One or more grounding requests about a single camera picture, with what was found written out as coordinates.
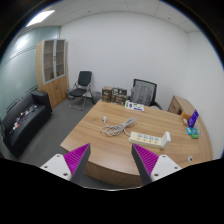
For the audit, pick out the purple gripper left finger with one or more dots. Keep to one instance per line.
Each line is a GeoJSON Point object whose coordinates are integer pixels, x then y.
{"type": "Point", "coordinates": [69, 166]}

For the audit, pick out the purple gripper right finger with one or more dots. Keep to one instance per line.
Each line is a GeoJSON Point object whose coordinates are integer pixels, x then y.
{"type": "Point", "coordinates": [152, 167]}

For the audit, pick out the white charger plug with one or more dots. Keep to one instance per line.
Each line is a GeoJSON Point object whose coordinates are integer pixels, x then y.
{"type": "Point", "coordinates": [166, 137]}

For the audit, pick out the white power strip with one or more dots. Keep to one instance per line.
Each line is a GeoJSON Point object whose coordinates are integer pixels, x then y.
{"type": "Point", "coordinates": [146, 140]}

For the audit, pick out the wooden office desk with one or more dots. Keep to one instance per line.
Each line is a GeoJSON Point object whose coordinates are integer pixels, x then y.
{"type": "Point", "coordinates": [111, 130]}

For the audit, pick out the teal small box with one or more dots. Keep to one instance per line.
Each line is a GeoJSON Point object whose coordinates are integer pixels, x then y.
{"type": "Point", "coordinates": [192, 132]}

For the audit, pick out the white green flat box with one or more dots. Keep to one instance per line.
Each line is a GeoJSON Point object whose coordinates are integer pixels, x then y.
{"type": "Point", "coordinates": [134, 106]}

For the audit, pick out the black folding chair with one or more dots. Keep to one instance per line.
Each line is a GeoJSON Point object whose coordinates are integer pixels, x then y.
{"type": "Point", "coordinates": [80, 88]}

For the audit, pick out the grey jacket on chair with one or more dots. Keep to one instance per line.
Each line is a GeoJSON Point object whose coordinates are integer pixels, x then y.
{"type": "Point", "coordinates": [141, 95]}

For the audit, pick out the black leather sofa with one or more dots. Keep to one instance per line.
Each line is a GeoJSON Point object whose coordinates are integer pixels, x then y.
{"type": "Point", "coordinates": [17, 141]}

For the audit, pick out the purple box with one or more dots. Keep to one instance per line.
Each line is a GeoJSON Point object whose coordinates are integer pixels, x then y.
{"type": "Point", "coordinates": [192, 119]}

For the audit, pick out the black mesh office chair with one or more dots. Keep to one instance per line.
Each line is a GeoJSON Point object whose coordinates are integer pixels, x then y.
{"type": "Point", "coordinates": [153, 88]}

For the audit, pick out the small items on sofa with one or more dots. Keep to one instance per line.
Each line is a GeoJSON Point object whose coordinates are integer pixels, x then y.
{"type": "Point", "coordinates": [23, 116]}

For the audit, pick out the stacked brown cardboard boxes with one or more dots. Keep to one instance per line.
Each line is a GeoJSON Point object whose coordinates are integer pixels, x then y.
{"type": "Point", "coordinates": [114, 95]}

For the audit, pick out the wooden glass-door cabinet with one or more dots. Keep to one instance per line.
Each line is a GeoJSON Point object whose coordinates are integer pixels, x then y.
{"type": "Point", "coordinates": [51, 69]}

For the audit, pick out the ceiling light panel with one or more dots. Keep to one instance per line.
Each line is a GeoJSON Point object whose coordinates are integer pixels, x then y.
{"type": "Point", "coordinates": [40, 17]}

